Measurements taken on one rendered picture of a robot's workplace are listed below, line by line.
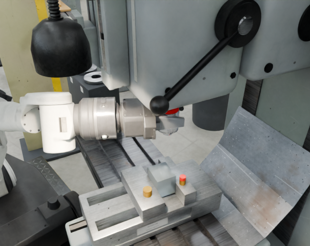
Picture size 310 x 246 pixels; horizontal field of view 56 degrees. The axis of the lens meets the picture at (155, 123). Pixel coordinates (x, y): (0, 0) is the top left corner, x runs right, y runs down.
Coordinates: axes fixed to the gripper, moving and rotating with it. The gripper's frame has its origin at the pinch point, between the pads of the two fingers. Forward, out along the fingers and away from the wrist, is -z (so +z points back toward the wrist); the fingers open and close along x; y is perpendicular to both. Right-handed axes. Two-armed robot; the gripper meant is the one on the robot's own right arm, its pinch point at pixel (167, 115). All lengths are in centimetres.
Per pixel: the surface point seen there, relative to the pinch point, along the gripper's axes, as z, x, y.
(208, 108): -63, 166, 99
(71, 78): 29, 53, 15
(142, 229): 6.4, -7.4, 27.6
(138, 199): 7.0, -4.3, 20.6
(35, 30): 18.8, -16.8, -23.1
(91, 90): 20.8, 40.0, 13.6
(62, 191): 46, 63, 85
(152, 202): 3.6, -5.4, 20.6
